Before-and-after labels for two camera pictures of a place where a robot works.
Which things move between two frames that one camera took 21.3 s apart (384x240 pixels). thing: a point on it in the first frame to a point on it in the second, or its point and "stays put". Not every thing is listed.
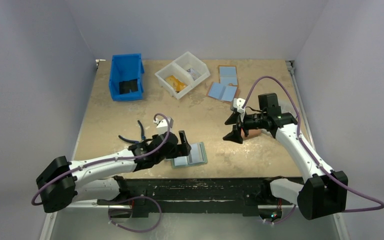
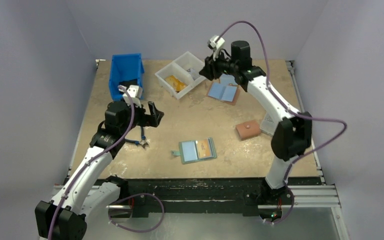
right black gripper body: (240, 123) to (210, 68)
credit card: (194, 74) stays put
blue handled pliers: (142, 137) stays put
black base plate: (140, 195) stays put
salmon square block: (252, 133) stays put
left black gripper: (180, 149) to (152, 120)
